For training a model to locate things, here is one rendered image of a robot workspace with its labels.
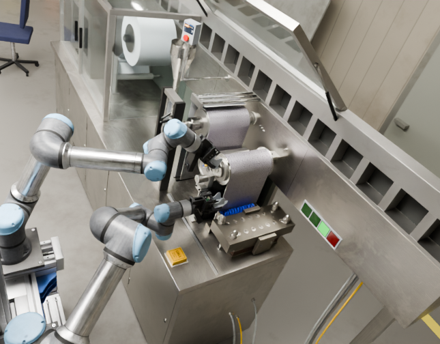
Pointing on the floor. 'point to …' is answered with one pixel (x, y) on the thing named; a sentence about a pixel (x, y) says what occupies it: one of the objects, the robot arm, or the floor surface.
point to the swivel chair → (18, 33)
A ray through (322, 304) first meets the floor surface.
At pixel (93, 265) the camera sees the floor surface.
